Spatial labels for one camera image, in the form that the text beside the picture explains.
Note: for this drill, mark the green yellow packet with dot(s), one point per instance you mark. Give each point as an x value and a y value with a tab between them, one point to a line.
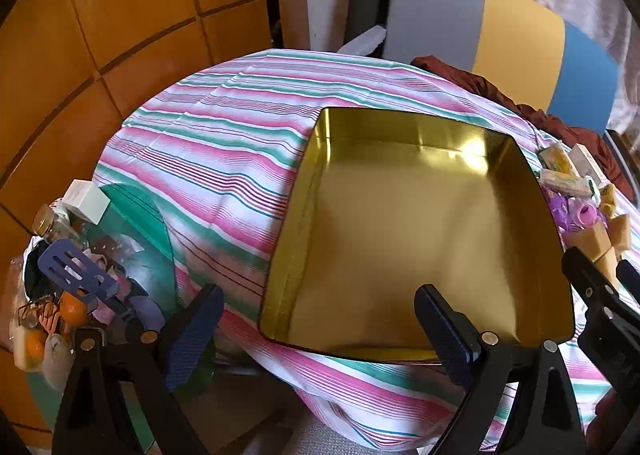
565	183
560	159

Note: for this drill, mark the brown-red cloth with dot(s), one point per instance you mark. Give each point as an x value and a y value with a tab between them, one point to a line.
565	127

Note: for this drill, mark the striped tablecloth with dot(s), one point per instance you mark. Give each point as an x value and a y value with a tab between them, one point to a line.
210	135

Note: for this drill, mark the gold tin box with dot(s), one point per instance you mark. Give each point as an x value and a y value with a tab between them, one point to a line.
400	235

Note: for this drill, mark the wooden wardrobe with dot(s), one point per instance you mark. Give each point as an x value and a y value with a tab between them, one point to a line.
125	10

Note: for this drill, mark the yellow knitted toy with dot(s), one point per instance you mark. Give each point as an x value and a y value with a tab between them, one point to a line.
607	200

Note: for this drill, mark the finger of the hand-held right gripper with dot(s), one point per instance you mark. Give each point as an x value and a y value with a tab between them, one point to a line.
630	277
595	295

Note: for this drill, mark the white chair armrest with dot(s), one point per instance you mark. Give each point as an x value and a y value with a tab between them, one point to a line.
365	40

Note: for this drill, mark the beige carton box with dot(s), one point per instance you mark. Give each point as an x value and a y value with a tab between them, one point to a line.
587	160

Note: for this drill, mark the grey yellow blue chair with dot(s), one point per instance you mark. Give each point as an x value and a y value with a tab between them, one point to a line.
515	35

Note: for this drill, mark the purple snack packet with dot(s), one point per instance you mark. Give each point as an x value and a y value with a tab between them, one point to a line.
560	207

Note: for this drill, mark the round green glass table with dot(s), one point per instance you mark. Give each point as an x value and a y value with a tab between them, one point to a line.
135	215

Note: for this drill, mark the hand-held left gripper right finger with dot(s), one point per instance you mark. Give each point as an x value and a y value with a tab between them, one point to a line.
440	330

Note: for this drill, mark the blue slotted spatula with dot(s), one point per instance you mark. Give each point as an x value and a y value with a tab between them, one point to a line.
70	267

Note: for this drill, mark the orange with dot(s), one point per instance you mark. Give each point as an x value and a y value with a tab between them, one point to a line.
35	344
74	310

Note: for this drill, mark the glass jar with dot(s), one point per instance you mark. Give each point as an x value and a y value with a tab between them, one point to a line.
50	225

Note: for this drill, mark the yellow sponge wedge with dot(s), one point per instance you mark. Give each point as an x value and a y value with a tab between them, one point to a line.
590	237
620	232
606	262

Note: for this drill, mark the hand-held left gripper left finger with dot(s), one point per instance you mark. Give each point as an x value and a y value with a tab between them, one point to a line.
195	335

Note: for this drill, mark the small white box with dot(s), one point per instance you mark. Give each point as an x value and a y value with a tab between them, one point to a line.
85	200

